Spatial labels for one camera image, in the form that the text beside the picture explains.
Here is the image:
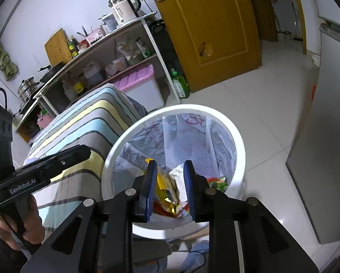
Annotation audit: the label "white paper pouch green leaf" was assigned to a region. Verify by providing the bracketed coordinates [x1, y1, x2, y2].
[168, 167, 188, 185]

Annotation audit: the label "translucent oil jug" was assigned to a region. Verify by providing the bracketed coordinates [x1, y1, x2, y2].
[83, 63, 104, 87]

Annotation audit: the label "clear plastic container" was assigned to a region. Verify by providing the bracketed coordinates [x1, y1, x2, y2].
[101, 14, 118, 32]

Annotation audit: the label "grey refrigerator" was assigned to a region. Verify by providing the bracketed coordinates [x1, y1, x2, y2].
[285, 0, 340, 245]

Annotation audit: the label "white electric kettle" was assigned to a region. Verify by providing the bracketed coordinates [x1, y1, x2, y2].
[108, 0, 142, 25]

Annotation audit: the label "low white metal shelf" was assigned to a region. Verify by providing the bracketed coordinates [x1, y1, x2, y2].
[15, 91, 59, 143]

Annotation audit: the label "striped bed sheet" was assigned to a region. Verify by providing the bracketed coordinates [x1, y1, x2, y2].
[12, 83, 148, 251]

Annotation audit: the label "person's left forearm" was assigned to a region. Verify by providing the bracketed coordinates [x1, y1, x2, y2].
[0, 233, 28, 273]

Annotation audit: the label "white plastic bottle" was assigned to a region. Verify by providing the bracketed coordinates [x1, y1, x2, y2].
[62, 80, 76, 103]

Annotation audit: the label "green snack wrapper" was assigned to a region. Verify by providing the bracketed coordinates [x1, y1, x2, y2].
[208, 176, 229, 192]

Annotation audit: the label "blue slipper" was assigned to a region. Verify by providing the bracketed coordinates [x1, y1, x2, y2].
[181, 240, 210, 273]

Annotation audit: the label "green hanging cloth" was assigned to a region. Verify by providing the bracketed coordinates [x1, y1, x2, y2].
[0, 27, 19, 81]

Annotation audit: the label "pink chopstick holder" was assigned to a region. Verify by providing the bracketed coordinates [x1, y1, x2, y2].
[77, 25, 106, 45]

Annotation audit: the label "pink plastic basket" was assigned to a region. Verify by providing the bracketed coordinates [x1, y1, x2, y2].
[37, 112, 52, 130]

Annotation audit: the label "black frying pan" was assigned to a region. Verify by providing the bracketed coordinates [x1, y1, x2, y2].
[38, 62, 65, 83]

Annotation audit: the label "yellow wooden door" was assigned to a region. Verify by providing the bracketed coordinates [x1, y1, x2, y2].
[142, 0, 263, 93]

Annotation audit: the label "green detergent bottle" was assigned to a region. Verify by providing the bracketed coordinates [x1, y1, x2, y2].
[170, 69, 191, 99]

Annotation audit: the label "crumpled plastic bags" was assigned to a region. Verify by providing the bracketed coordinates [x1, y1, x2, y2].
[114, 37, 151, 66]

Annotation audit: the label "tall white metal shelf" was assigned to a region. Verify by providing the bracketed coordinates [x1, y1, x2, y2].
[33, 11, 182, 111]

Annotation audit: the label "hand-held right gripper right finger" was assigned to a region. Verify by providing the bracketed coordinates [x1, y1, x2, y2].
[184, 160, 320, 273]

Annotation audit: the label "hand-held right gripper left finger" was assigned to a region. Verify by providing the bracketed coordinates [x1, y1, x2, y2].
[20, 160, 157, 273]

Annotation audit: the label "bamboo cutting board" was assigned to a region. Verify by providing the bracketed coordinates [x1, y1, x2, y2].
[44, 28, 74, 66]

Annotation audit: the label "black induction cooker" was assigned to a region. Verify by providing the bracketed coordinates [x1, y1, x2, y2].
[18, 98, 42, 112]

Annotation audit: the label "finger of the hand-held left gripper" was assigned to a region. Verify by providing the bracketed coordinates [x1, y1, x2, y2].
[15, 144, 91, 177]

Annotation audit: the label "gold foil wrapper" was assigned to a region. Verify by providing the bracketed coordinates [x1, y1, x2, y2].
[163, 196, 178, 214]

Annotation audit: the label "yellow label bottle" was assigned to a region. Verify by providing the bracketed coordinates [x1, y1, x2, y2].
[72, 77, 86, 96]

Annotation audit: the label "steel steamer pot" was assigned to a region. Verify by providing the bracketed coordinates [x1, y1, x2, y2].
[18, 77, 41, 101]

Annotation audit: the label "pink lid storage box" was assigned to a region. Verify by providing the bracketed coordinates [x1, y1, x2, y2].
[113, 64, 164, 111]

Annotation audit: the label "dark sauce bottle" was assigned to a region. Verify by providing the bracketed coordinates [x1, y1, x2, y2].
[70, 35, 80, 55]

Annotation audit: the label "white round bin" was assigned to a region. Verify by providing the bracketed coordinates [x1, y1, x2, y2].
[101, 104, 246, 239]

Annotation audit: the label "red snack wrapper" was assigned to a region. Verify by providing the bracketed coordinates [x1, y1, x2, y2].
[153, 202, 170, 214]

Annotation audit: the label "person's left hand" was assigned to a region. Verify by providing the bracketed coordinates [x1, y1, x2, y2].
[0, 196, 46, 251]

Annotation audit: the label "printed plastic bin liner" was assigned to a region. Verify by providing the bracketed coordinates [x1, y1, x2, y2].
[113, 113, 236, 225]

